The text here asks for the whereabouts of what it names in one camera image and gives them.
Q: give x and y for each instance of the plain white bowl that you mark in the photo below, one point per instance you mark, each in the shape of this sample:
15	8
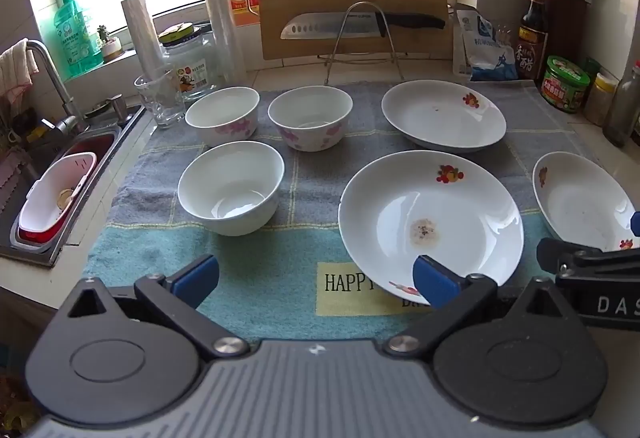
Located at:
230	183

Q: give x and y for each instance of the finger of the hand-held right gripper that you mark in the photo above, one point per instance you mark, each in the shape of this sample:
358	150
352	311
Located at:
636	224
550	254

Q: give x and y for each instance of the green dish soap bottle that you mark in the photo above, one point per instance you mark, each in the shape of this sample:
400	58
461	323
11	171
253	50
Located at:
75	43

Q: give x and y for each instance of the red plastic basin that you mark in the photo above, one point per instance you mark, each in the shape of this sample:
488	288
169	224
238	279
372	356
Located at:
40	238

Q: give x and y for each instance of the green lidded sauce jar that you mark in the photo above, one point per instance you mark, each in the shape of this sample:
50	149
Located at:
565	88

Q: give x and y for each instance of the tall cling film roll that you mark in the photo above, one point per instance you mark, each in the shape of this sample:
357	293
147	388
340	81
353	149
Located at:
220	18

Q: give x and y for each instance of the grey and teal checked towel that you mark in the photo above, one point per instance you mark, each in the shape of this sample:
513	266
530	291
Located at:
300	243

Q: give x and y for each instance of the stained white plate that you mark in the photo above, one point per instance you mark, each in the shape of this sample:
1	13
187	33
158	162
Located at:
400	208

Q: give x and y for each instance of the steel kitchen faucet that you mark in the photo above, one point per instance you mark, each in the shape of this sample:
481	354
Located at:
47	63

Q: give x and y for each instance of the dark wooden knife block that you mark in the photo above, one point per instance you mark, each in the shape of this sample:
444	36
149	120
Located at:
565	28

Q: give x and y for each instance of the white and blue salt bag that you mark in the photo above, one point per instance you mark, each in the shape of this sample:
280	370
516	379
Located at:
487	58

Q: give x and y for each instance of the white bowl with pink flowers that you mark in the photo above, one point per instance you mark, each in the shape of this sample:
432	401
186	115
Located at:
310	110
220	110

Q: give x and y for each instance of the pale cloth on faucet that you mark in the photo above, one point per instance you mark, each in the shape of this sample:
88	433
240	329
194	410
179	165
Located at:
15	68

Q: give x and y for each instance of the clear glass bottle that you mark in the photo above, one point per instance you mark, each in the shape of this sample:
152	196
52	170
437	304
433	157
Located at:
622	113

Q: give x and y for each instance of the white plate with fruit print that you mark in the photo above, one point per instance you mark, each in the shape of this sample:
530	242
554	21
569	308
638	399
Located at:
580	203
440	118

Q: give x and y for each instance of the yellow lidded spice jar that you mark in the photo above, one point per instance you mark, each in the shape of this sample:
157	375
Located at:
600	103

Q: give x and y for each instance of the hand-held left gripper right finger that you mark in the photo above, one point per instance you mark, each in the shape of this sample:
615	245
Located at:
435	285

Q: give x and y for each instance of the dark soy sauce bottle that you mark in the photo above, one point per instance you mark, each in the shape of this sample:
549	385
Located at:
532	53

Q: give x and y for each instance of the small potted plant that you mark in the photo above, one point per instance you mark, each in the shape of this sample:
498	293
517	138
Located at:
111	49

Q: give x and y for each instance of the glass jar with dark lid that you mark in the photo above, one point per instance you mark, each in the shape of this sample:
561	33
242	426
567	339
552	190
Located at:
192	68

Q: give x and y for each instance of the short cling film roll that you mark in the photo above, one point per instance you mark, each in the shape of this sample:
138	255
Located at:
142	33

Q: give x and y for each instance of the metal sink plug knob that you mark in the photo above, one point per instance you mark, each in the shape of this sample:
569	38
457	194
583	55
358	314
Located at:
119	105

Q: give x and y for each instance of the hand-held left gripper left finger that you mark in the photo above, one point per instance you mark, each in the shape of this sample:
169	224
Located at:
197	278

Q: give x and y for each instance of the steel kitchen sink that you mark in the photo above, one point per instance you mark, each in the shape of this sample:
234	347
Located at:
45	258

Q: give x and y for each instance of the clear drinking glass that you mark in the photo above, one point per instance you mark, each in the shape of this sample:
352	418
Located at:
160	103

